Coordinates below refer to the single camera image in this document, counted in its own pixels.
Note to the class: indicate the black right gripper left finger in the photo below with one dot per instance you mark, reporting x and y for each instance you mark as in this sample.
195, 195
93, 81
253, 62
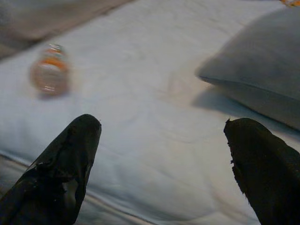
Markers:
54, 182

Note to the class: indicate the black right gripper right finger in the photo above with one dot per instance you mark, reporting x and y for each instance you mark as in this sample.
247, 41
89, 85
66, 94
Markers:
269, 178

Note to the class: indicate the clear bottle with orange label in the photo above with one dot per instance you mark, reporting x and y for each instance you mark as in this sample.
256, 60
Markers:
50, 75

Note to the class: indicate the grey pillow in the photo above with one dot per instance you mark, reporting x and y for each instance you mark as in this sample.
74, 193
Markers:
257, 58

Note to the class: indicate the yellow egg print blanket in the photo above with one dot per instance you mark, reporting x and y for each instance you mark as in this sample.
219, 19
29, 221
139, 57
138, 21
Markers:
291, 2

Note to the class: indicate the white quilted mattress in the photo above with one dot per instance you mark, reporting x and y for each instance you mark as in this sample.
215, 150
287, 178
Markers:
140, 93

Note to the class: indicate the beige padded headboard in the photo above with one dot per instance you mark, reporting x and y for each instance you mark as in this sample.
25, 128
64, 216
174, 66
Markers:
47, 18

